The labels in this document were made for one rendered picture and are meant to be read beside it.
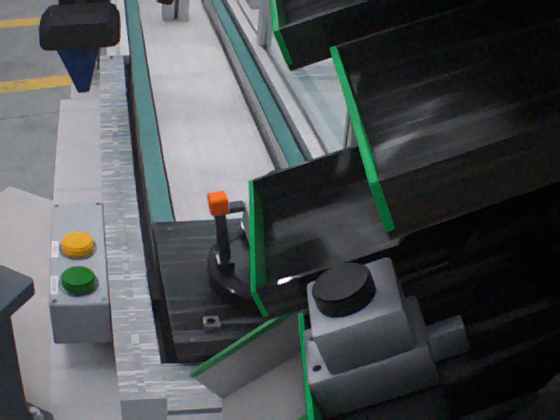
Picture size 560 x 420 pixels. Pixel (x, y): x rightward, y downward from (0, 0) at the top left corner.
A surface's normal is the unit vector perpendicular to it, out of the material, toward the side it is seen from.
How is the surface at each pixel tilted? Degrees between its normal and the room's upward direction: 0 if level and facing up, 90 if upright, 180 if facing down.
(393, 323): 90
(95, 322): 90
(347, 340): 90
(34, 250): 0
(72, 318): 90
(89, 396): 0
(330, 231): 25
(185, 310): 0
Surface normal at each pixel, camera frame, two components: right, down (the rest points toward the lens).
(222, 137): 0.08, -0.84
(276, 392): -0.65, -0.63
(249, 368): 0.04, 0.53
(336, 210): -0.34, -0.79
